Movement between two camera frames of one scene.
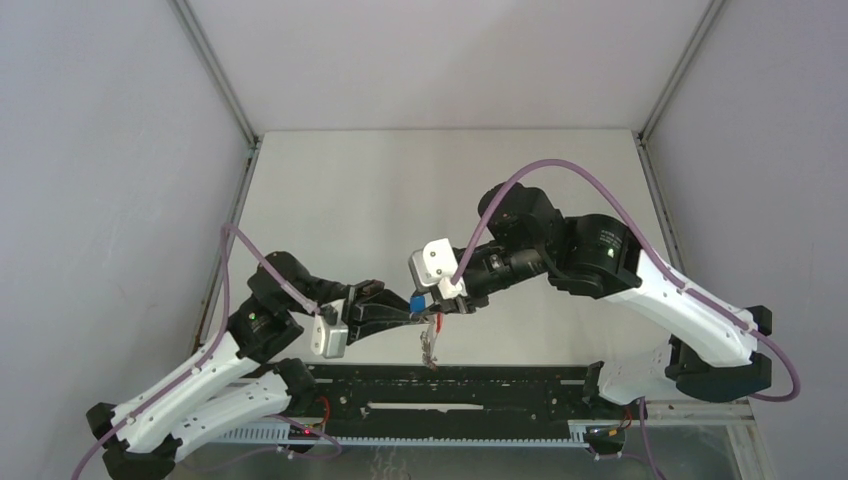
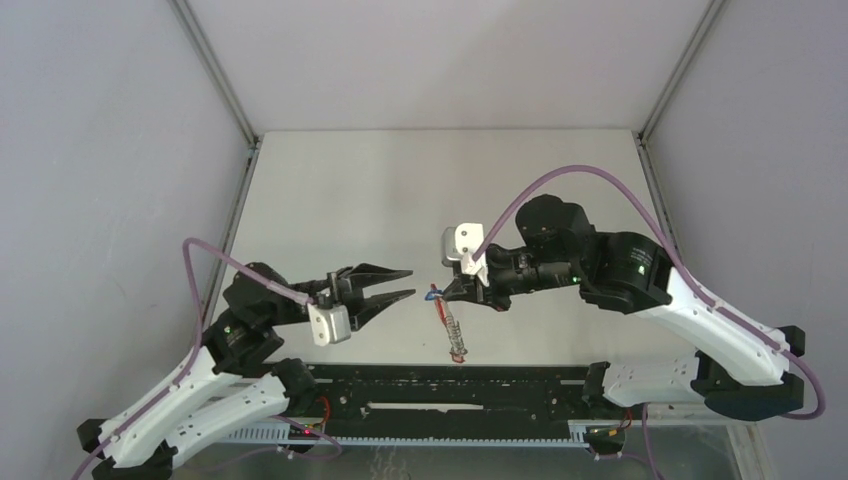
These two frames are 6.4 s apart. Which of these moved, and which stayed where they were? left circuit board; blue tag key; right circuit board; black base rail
Moved: blue tag key
Stayed: right circuit board; left circuit board; black base rail
